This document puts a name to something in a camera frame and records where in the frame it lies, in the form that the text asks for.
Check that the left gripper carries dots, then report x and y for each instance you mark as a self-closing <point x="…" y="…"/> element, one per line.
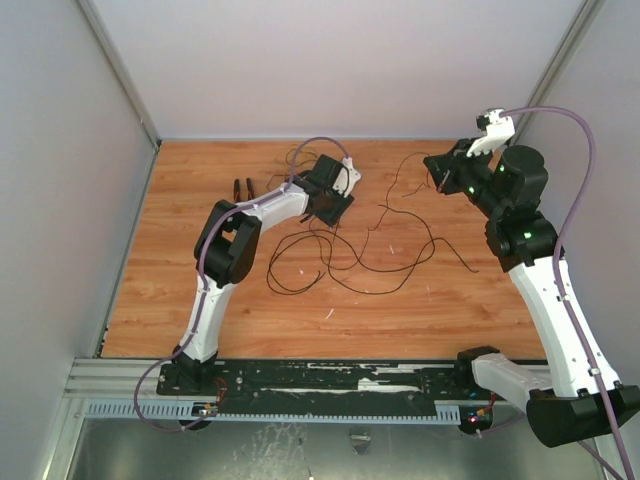
<point x="331" y="218"/>

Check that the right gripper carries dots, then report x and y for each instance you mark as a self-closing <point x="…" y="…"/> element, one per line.
<point x="445" y="167"/>

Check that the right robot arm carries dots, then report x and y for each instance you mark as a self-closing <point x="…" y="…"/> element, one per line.
<point x="582" y="397"/>

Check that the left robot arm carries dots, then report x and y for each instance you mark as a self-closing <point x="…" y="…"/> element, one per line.
<point x="226" y="248"/>

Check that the orange black combination pliers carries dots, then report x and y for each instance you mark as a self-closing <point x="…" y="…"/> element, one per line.
<point x="242" y="194"/>

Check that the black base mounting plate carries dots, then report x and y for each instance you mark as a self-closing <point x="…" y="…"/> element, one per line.
<point x="350" y="404"/>

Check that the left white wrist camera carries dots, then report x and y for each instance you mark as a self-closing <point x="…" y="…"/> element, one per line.
<point x="347" y="177"/>

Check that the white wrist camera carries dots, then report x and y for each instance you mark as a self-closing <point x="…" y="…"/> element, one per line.
<point x="496" y="128"/>
<point x="347" y="177"/>

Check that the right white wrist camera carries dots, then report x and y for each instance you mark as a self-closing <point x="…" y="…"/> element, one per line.
<point x="496" y="128"/>

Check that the right aluminium frame post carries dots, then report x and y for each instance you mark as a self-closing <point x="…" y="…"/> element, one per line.
<point x="578" y="27"/>

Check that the aluminium frame post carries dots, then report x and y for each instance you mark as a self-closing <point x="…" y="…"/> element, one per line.
<point x="105" y="43"/>
<point x="578" y="27"/>

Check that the left aluminium frame post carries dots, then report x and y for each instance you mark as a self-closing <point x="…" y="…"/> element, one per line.
<point x="105" y="43"/>

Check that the aluminium front rail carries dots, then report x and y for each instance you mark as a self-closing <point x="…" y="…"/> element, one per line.
<point x="120" y="378"/>

